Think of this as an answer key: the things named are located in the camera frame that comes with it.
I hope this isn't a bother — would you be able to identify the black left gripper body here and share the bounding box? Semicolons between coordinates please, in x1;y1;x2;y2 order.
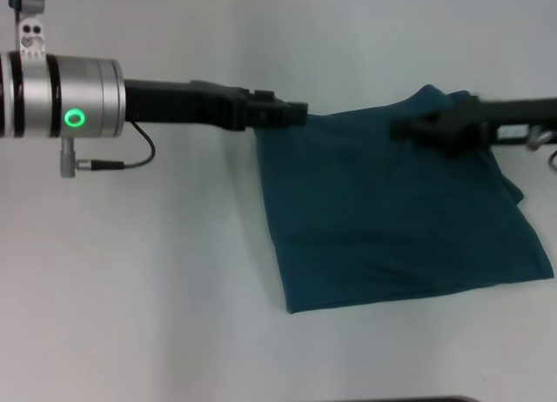
122;78;252;133

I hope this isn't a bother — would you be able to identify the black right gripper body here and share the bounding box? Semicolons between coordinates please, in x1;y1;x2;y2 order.
413;94;557;158

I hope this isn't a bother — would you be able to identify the teal blue printed t-shirt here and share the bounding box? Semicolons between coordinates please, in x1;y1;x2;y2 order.
253;84;555;316

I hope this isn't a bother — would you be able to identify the dark grey flat panel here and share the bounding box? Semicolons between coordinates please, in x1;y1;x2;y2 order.
299;395;480;402

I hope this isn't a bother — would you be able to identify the right gripper cable with plug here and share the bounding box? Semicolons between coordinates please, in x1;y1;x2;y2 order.
525;124;557;176

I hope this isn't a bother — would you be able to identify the gripper cable with plug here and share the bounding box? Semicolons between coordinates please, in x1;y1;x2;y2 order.
59;120;158;179
525;124;557;176

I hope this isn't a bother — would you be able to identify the left gripper cable with plug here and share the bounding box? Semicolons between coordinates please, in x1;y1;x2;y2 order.
59;120;158;179

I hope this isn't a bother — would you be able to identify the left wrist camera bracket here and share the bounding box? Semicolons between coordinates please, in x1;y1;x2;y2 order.
14;13;47;64

